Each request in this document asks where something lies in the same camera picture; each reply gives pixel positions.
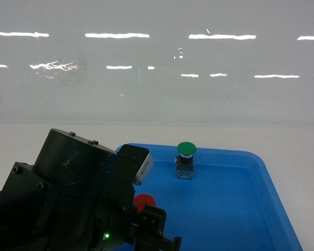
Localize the green mushroom push button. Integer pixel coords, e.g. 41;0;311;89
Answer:
175;142;197;179

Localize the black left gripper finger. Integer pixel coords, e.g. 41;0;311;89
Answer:
129;204;182;251

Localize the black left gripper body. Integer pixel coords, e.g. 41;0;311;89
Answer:
93;144;149;250

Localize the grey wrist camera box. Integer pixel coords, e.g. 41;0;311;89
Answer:
132;153;154;186

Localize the blue plastic tray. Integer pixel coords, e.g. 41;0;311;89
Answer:
135;144;302;250

